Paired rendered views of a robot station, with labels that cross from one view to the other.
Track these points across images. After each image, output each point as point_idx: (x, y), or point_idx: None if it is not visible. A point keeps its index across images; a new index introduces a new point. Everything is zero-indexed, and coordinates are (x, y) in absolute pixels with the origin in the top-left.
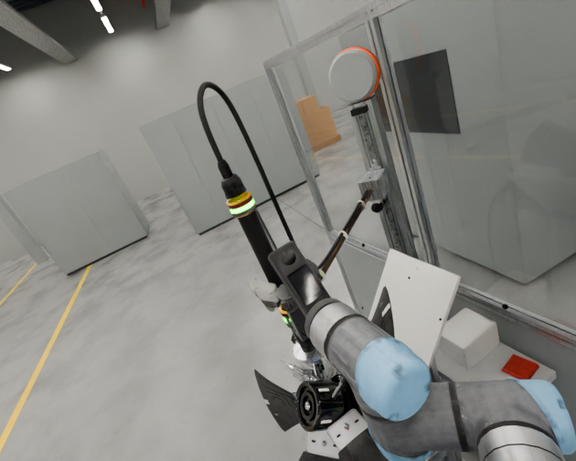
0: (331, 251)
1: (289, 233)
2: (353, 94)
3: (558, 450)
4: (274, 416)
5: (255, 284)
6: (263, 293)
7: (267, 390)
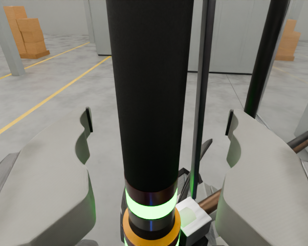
0: (294, 144)
1: (268, 48)
2: None
3: None
4: (120, 225)
5: (53, 130)
6: None
7: (124, 206)
